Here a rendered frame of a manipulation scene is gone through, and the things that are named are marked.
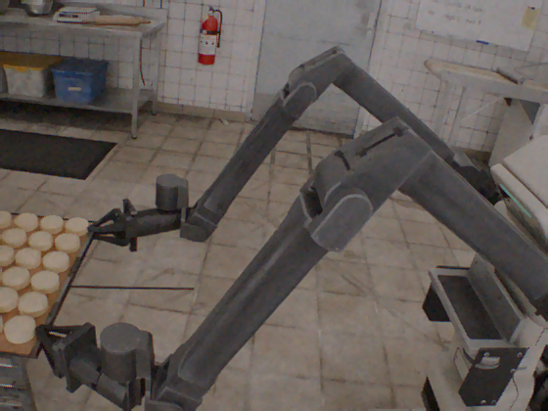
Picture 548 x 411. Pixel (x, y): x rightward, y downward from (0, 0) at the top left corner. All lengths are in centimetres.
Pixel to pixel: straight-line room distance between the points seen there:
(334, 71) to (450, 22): 374
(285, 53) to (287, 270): 399
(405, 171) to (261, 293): 22
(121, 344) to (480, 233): 47
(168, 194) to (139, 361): 46
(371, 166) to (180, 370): 36
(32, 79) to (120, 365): 389
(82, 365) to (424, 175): 53
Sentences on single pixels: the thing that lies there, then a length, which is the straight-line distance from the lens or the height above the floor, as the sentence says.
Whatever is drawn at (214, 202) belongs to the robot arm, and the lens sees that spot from 103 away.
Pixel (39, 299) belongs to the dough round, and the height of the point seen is 98.
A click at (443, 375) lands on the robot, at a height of 73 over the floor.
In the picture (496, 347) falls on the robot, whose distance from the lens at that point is 94.
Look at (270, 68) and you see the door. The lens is 452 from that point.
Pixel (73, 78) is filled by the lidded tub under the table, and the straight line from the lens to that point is 424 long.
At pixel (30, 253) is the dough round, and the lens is 98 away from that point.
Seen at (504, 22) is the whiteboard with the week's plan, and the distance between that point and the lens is 479.
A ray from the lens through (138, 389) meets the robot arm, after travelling 71.
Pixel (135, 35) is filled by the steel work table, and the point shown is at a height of 85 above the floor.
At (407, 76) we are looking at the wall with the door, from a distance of 462.
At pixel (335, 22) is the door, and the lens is 446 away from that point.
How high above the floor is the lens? 153
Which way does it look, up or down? 28 degrees down
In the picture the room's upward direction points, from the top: 9 degrees clockwise
